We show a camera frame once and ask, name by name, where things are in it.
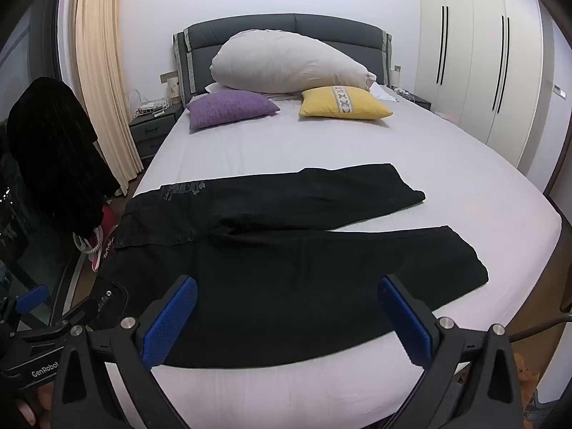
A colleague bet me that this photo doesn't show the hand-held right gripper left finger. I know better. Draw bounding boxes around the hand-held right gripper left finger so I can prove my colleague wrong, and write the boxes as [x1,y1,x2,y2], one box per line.
[51,275,199,429]

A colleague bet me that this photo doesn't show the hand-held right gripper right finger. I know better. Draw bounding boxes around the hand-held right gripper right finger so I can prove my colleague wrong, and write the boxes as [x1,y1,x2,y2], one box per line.
[376,274,523,429]

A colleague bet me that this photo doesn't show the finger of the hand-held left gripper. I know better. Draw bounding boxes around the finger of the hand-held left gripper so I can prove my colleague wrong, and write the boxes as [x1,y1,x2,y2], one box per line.
[13,283,50,316]

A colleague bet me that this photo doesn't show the black pants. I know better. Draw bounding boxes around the black pants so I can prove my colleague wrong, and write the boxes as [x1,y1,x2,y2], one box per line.
[92,163,489,369]

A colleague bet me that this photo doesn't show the person's left hand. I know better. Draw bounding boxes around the person's left hand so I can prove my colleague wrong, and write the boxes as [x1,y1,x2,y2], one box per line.
[15,386,55,428]

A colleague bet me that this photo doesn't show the black hanging garment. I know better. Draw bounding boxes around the black hanging garment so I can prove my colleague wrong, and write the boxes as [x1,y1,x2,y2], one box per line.
[6,77,121,237]

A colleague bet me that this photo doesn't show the grey shoe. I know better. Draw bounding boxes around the grey shoe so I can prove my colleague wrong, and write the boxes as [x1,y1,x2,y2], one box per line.
[523,389,559,424]

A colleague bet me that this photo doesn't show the dark grey nightstand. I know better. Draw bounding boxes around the dark grey nightstand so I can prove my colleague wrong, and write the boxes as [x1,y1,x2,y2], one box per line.
[391,87,432,110]
[129,106,184,162]

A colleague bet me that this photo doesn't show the bed with white sheet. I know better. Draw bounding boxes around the bed with white sheet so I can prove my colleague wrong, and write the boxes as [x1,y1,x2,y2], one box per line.
[67,84,564,429]

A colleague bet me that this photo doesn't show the purple cushion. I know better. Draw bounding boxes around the purple cushion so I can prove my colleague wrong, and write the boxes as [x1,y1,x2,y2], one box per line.
[185,90,281,132]

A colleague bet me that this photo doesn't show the yellow cushion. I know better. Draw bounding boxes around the yellow cushion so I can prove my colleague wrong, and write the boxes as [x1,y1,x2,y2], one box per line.
[299,86,393,120]

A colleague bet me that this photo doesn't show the beige curtain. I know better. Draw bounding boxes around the beige curtain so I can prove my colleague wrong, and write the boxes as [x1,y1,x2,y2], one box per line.
[69,0,144,197]

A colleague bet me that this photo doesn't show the flat white pillow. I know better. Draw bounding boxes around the flat white pillow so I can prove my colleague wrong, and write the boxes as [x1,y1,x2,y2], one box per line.
[204,81,305,100]

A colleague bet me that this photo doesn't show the glass sliding door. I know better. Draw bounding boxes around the glass sliding door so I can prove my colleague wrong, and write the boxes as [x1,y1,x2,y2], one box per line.
[0,0,90,322]

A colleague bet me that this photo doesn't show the white wardrobe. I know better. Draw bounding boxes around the white wardrobe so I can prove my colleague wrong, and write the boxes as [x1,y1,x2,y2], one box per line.
[413,0,556,176]

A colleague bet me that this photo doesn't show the large white pillow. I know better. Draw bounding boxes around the large white pillow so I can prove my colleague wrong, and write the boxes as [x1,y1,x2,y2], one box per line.
[210,30,377,95]

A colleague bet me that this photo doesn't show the grey padded headboard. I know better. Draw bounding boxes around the grey padded headboard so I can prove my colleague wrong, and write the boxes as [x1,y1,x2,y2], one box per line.
[172,13,393,105]

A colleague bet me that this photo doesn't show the grey cable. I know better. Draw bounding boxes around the grey cable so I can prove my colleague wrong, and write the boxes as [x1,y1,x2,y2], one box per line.
[512,313,572,342]

